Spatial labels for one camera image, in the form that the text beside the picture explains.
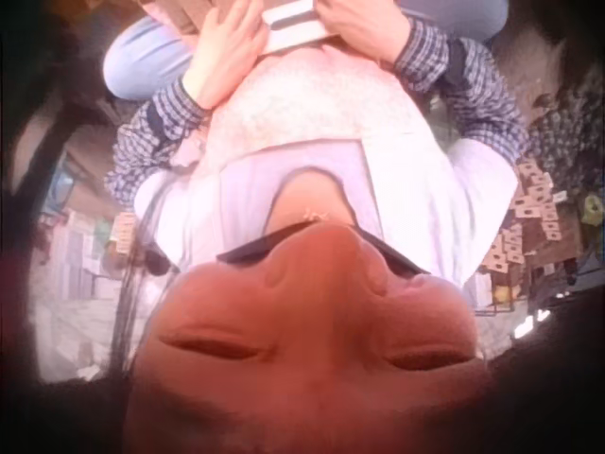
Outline person's right hand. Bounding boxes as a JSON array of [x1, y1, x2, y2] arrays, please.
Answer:
[[317, 0, 413, 65]]

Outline person's left hand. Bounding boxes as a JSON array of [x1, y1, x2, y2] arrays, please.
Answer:
[[181, 3, 271, 111]]

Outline white box with dark stripe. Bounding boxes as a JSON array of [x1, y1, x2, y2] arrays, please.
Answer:
[[257, 0, 339, 58]]

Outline black wrist band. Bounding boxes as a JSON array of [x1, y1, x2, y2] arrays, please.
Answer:
[[144, 99, 177, 143], [443, 38, 470, 86]]

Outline person's legs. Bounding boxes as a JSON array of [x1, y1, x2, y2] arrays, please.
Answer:
[[102, 0, 510, 101]]

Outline shelf of packed goods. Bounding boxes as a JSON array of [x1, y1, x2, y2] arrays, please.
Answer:
[[37, 207, 141, 306]]

